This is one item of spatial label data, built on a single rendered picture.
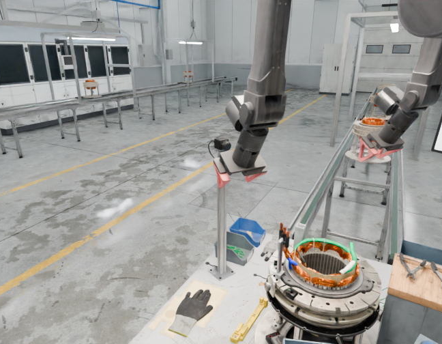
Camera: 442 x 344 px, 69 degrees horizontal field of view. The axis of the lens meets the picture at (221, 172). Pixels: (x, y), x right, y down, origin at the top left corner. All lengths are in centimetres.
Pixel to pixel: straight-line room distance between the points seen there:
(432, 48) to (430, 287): 66
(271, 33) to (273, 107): 14
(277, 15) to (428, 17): 31
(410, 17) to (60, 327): 248
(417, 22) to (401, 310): 90
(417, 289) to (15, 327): 236
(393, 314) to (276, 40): 87
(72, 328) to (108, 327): 23
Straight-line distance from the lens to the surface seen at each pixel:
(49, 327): 260
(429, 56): 100
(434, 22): 38
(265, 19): 64
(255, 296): 139
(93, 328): 249
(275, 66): 64
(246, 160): 74
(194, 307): 132
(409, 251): 138
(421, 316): 115
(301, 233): 107
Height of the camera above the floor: 171
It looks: 21 degrees down
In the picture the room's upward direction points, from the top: straight up
